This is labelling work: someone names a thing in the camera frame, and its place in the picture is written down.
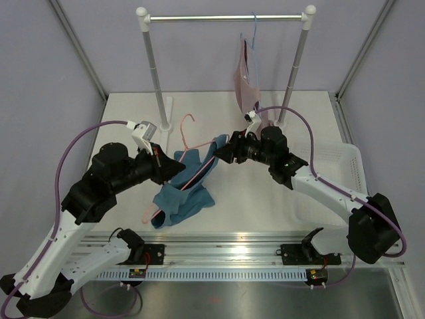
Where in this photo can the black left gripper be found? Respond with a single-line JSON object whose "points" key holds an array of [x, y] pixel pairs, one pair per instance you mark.
{"points": [[164, 167]]}

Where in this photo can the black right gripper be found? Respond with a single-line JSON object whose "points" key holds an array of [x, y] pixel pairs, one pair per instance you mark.
{"points": [[236, 149]]}

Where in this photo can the teal tank top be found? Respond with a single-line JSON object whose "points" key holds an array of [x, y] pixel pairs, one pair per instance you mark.
{"points": [[186, 189]]}

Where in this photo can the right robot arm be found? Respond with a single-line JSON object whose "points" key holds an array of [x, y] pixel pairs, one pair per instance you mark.
{"points": [[371, 229]]}

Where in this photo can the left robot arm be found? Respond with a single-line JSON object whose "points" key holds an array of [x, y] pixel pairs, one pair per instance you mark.
{"points": [[45, 285]]}

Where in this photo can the pink tank top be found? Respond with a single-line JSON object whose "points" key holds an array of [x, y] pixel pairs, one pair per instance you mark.
{"points": [[248, 95]]}

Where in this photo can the white plastic basket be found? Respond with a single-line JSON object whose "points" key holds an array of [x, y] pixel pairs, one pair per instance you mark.
{"points": [[339, 163]]}

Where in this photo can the white clothes rack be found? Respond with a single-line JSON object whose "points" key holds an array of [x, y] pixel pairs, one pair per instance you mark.
{"points": [[200, 52]]}

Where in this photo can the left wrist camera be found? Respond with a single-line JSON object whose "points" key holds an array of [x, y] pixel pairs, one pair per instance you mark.
{"points": [[142, 134]]}

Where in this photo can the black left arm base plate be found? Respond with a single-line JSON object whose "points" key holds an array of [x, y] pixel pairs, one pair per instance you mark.
{"points": [[148, 254]]}

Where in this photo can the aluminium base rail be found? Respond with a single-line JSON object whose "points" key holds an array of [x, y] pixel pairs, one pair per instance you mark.
{"points": [[218, 250]]}

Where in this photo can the aluminium frame post left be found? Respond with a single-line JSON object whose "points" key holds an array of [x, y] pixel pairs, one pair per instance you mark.
{"points": [[71, 35]]}

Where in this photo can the aluminium frame post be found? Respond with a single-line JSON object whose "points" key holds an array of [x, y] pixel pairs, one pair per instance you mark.
{"points": [[71, 35], [355, 67]]}

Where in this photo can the blue wire hanger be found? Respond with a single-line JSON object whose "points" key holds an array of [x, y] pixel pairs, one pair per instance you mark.
{"points": [[256, 64]]}

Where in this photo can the white slotted cable duct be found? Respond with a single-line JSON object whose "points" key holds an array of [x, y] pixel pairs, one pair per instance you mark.
{"points": [[205, 275]]}

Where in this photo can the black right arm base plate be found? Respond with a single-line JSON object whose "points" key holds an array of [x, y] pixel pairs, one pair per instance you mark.
{"points": [[304, 255]]}

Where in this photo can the aluminium frame post right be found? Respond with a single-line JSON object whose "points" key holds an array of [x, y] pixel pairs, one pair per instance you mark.
{"points": [[355, 67]]}

